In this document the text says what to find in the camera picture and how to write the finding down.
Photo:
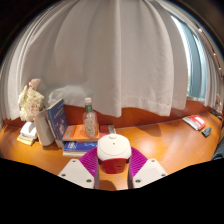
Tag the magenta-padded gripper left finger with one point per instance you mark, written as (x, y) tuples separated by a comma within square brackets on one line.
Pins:
[(76, 172)]

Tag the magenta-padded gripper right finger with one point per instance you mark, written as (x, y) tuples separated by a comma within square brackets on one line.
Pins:
[(149, 171)]

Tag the thin pale magazine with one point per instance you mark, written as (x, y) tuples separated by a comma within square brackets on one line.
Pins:
[(74, 153)]

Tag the orange book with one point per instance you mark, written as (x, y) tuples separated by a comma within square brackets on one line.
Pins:
[(76, 133)]

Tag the red book in stack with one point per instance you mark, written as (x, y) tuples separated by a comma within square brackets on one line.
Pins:
[(105, 128)]

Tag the clear bottle green label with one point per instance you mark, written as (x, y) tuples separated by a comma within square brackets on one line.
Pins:
[(89, 121)]

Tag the white vase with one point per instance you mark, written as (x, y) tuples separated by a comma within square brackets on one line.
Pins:
[(43, 130)]

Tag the blue upright book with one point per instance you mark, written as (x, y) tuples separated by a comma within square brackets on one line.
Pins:
[(57, 118)]

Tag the yellow book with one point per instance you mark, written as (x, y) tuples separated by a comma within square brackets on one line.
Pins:
[(24, 141)]

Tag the red and white book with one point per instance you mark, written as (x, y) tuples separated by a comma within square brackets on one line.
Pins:
[(196, 121)]

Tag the small dark object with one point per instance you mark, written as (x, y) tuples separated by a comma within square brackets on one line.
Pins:
[(206, 131)]

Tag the dark chair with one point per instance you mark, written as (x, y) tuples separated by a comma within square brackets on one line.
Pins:
[(219, 148)]

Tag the window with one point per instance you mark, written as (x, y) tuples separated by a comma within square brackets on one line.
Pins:
[(196, 63)]

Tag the white curtain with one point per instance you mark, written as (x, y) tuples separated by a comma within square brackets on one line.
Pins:
[(110, 56)]

